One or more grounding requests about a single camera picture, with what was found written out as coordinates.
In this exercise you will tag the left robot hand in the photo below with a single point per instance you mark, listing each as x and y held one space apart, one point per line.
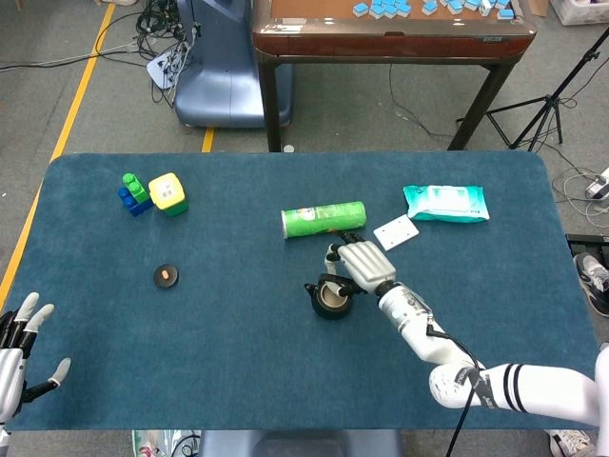
9 381

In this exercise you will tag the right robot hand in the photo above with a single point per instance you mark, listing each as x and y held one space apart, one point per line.
366 262

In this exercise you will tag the black cast iron teapot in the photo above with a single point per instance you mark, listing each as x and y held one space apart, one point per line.
333 311

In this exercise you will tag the black lid with orange knob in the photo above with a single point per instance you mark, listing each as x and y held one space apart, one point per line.
166 281

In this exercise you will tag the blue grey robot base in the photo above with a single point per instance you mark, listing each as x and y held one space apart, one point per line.
223 85

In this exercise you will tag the yellow-lidded green container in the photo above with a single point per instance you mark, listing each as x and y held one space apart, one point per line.
169 195

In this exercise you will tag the white square plastic panel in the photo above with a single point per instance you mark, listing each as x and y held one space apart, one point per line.
397 232

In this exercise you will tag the green chips can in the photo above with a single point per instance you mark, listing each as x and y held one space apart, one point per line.
328 219

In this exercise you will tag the teal wet wipes pack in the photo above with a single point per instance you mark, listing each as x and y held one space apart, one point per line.
447 202

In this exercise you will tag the blue table cloth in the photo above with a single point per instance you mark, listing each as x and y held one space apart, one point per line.
238 357

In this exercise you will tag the dark blue robot torso base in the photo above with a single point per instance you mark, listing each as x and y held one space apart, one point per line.
300 445

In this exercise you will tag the blue building block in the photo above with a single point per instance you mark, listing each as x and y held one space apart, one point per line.
138 207

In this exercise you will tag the brown mahjong table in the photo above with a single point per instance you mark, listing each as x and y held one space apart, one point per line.
395 43

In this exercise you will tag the grey black sneaker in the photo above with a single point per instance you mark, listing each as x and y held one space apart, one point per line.
592 281

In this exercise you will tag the black tripod stand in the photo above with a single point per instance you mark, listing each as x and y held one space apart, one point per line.
542 114

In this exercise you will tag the green building block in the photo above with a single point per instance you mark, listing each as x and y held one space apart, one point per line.
137 188

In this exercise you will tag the white power adapter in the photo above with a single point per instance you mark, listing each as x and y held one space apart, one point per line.
597 188

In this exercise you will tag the blue mahjong tile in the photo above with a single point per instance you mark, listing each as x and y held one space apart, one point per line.
360 10

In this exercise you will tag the white sneaker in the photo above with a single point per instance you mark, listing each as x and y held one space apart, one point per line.
571 443

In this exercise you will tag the white power strip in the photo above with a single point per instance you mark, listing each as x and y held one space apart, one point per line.
164 71

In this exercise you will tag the white faced mahjong tile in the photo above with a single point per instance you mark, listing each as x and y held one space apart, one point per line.
485 5

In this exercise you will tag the cardboard box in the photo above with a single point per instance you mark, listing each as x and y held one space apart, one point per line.
535 7

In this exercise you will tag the white crate with items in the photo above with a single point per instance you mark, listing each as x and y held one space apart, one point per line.
580 9

